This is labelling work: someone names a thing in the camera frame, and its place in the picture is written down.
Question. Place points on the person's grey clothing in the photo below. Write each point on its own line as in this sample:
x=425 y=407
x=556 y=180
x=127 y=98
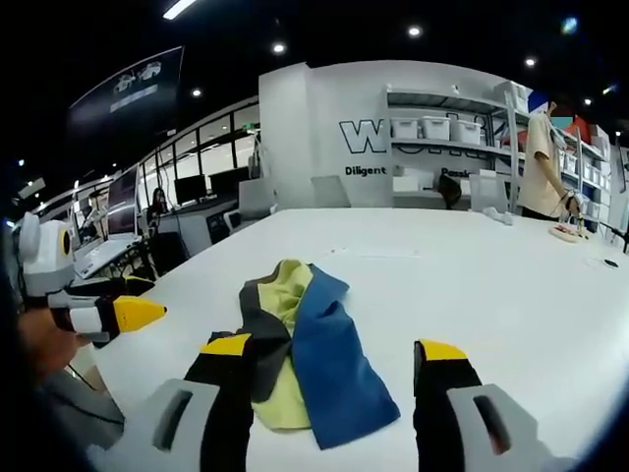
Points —
x=83 y=408

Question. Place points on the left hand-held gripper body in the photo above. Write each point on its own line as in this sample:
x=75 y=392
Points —
x=46 y=255

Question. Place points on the blue yellow grey garment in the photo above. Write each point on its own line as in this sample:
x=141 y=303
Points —
x=329 y=354

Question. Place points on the black bag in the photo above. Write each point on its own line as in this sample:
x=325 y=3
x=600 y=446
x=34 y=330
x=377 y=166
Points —
x=449 y=192

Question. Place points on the grey metal shelving unit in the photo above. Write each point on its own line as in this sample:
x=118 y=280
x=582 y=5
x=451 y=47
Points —
x=442 y=152

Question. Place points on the shelving with white boxes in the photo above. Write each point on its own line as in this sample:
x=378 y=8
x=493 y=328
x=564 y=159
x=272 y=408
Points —
x=592 y=167

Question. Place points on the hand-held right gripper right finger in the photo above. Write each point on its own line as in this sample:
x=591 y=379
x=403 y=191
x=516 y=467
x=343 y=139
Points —
x=442 y=393

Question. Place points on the person's left hand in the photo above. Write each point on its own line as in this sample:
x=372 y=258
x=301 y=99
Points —
x=44 y=344

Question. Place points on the wooden tray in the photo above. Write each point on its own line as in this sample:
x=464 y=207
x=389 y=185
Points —
x=567 y=233

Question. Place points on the large tilted monitor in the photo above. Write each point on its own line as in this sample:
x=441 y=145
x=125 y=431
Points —
x=123 y=199

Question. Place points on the dark hanging banner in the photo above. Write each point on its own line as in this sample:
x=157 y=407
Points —
x=128 y=88

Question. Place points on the black office chair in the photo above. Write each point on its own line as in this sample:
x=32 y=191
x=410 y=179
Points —
x=169 y=253

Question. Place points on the small black object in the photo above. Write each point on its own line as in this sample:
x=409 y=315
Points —
x=611 y=263

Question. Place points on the white storage box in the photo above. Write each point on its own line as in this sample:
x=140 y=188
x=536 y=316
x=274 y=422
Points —
x=406 y=128
x=468 y=132
x=435 y=128

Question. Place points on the grey office desk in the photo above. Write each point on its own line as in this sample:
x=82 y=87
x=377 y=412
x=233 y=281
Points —
x=196 y=218

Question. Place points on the grey chair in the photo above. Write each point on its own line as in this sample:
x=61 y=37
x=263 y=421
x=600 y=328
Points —
x=488 y=192
x=256 y=196
x=330 y=192

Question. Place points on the white laptop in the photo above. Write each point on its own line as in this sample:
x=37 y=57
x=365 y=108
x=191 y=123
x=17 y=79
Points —
x=105 y=253

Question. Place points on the white cloth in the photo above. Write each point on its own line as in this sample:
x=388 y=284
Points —
x=497 y=215

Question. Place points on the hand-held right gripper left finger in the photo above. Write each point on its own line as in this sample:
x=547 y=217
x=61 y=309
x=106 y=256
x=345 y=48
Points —
x=223 y=393

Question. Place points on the black computer monitor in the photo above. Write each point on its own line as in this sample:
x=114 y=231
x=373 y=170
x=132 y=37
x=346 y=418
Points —
x=190 y=189
x=229 y=182

